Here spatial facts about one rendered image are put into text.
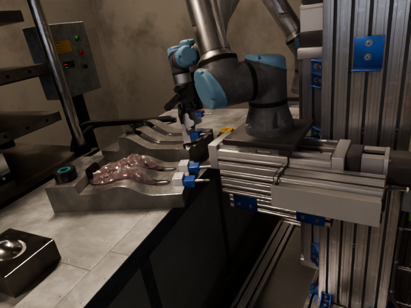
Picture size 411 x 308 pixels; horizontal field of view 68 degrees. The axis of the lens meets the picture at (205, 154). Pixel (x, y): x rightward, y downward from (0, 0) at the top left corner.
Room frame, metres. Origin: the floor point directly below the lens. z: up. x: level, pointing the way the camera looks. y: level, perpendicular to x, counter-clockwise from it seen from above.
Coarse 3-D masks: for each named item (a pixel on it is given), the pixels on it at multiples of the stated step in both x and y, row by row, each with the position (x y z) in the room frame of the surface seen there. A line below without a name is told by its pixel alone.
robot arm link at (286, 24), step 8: (264, 0) 1.47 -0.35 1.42; (272, 0) 1.44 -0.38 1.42; (280, 0) 1.44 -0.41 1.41; (272, 8) 1.45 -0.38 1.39; (280, 8) 1.44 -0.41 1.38; (288, 8) 1.44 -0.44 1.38; (272, 16) 1.49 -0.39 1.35; (280, 16) 1.44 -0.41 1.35; (288, 16) 1.43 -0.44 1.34; (296, 16) 1.44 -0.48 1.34; (280, 24) 1.45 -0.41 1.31; (288, 24) 1.43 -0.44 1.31; (296, 24) 1.42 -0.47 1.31; (288, 32) 1.44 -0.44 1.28; (296, 32) 1.41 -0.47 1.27; (288, 40) 1.43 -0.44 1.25
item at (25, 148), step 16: (16, 144) 2.00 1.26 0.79; (32, 144) 1.95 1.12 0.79; (16, 160) 1.68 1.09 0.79; (32, 160) 1.64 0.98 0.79; (48, 160) 1.60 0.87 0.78; (64, 160) 1.57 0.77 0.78; (16, 176) 1.44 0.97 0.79; (32, 176) 1.41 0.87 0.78; (48, 176) 1.38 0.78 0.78; (16, 192) 1.25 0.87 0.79; (0, 208) 1.15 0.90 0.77
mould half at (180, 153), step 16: (144, 128) 1.46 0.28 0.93; (176, 128) 1.53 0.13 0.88; (208, 128) 1.44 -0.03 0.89; (112, 144) 1.50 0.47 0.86; (128, 144) 1.35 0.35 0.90; (144, 144) 1.33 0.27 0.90; (176, 144) 1.28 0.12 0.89; (208, 144) 1.37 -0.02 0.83; (112, 160) 1.41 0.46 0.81; (176, 160) 1.23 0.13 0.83; (192, 160) 1.22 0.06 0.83
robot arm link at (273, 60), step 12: (252, 60) 0.87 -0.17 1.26; (264, 60) 0.85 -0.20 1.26; (276, 60) 0.85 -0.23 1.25; (252, 72) 0.84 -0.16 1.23; (264, 72) 0.85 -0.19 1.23; (276, 72) 0.85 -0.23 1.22; (264, 84) 0.84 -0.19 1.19; (276, 84) 0.85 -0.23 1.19; (264, 96) 0.85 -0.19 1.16; (276, 96) 0.85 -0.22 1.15
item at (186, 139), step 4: (192, 128) 1.29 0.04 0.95; (184, 132) 1.26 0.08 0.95; (188, 132) 1.25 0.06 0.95; (192, 132) 1.26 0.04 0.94; (196, 132) 1.24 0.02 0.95; (200, 132) 1.25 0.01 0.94; (208, 132) 1.23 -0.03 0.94; (184, 136) 1.26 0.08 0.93; (188, 136) 1.25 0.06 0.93; (192, 136) 1.24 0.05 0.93; (196, 136) 1.23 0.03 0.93; (200, 136) 1.24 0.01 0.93; (184, 140) 1.26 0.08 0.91; (188, 140) 1.25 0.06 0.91; (192, 140) 1.25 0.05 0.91
